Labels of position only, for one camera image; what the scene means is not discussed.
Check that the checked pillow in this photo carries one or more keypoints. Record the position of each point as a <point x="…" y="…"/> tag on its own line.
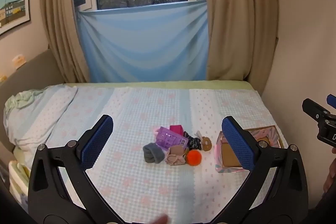
<point x="34" y="119"/>

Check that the beige cloth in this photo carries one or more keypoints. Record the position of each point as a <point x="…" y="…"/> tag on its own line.
<point x="176" y="156"/>

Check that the pale yellow folded cloth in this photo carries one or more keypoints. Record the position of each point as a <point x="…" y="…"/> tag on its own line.
<point x="18" y="179"/>

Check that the person's left hand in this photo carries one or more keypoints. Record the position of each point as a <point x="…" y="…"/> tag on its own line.
<point x="158" y="220"/>

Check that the person's right hand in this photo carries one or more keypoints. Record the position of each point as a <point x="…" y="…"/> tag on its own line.
<point x="331" y="174"/>

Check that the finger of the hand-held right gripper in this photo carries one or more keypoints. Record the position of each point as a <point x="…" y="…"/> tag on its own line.
<point x="313" y="108"/>
<point x="332" y="101"/>

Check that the grey sock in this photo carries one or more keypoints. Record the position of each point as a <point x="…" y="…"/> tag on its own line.
<point x="153" y="153"/>

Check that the purple plastic packet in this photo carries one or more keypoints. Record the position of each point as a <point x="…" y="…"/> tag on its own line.
<point x="168" y="138"/>

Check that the pale green bed sheet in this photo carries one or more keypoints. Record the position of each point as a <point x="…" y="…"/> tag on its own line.
<point x="157" y="84"/>

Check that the light blue hanging cloth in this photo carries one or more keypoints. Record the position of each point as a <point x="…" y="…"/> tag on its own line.
<point x="144" y="43"/>

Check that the cardboard box with pink lining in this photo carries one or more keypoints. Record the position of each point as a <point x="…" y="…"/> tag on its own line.
<point x="229" y="158"/>

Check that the brown plush toy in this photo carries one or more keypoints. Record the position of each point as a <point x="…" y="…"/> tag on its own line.
<point x="206" y="144"/>

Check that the black patterned cloth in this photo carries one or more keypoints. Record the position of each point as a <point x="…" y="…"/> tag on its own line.
<point x="193" y="141"/>

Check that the framed wall picture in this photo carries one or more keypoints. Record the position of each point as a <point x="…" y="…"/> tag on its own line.
<point x="13" y="6"/>

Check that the orange pom-pom ball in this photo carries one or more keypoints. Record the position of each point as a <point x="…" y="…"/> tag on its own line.
<point x="193" y="157"/>

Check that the small magenta box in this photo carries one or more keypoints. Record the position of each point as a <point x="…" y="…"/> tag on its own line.
<point x="177" y="129"/>

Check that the small pale yellow object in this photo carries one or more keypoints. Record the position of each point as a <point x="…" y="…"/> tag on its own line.
<point x="2" y="78"/>
<point x="18" y="61"/>

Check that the beige curtain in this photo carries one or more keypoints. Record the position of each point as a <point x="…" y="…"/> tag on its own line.
<point x="60" y="16"/>
<point x="236" y="16"/>

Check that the grey-beige headboard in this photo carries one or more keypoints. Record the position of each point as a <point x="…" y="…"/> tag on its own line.
<point x="34" y="74"/>

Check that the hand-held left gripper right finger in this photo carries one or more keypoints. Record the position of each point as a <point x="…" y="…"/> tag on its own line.
<point x="237" y="145"/>

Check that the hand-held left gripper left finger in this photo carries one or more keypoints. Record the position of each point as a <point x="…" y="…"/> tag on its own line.
<point x="97" y="145"/>

